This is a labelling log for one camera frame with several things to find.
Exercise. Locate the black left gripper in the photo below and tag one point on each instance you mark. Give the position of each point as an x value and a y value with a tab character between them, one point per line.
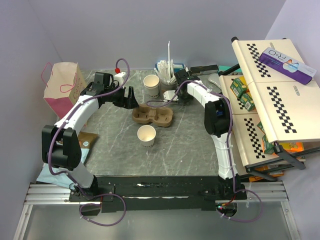
129	102

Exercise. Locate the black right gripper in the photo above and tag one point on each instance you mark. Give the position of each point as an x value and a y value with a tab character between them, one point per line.
189	98

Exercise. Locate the grey straw holder cup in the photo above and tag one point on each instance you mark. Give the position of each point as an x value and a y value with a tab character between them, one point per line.
166	86

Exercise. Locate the white paper cup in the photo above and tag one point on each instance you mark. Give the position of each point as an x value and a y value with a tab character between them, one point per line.
146	135

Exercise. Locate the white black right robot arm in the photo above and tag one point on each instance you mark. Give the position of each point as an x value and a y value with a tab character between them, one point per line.
218	120

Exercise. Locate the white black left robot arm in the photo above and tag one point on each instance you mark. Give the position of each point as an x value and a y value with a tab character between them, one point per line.
61	150

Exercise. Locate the stack of white paper cups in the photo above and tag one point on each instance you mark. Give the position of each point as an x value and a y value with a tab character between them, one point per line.
152	84

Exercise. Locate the brown pulp cup carrier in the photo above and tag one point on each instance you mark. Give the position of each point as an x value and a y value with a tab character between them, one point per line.
160	116

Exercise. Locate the blue white box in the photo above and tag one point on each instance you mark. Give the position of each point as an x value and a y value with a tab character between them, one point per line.
180	66

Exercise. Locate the black rectangular box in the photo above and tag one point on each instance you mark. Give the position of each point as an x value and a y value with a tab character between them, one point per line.
203	70

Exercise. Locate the bundle of wrapped straws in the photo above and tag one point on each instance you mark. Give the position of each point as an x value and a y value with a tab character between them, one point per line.
165	71

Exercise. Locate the green box upper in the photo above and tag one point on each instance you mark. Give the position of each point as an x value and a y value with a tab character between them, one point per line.
239	86

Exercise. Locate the green box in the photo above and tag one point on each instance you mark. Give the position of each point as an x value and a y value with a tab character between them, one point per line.
247	100
239	86

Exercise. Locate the tall wrapped straw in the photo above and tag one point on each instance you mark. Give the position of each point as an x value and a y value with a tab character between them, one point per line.
169	60

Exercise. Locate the brown blue snack packet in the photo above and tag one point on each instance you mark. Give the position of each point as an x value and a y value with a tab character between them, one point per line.
86	141

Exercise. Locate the green box lower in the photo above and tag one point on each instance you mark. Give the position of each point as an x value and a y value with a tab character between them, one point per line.
247	100

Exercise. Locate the pink white paper bag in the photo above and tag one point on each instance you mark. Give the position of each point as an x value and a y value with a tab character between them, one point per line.
64	86

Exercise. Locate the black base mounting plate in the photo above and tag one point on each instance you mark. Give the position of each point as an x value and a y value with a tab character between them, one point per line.
138	193

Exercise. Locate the green orange juice carton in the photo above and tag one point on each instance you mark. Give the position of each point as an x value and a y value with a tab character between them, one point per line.
267	147

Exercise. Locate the cream checkered folding board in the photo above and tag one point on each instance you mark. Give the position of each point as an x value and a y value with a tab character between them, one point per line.
286	111

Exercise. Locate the purple white R&O box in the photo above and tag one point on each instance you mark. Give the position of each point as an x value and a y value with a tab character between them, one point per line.
287	66

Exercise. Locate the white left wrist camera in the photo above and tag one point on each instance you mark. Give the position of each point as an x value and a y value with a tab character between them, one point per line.
119	76

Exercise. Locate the aluminium rail frame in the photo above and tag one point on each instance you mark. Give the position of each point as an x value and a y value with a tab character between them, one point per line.
49	215

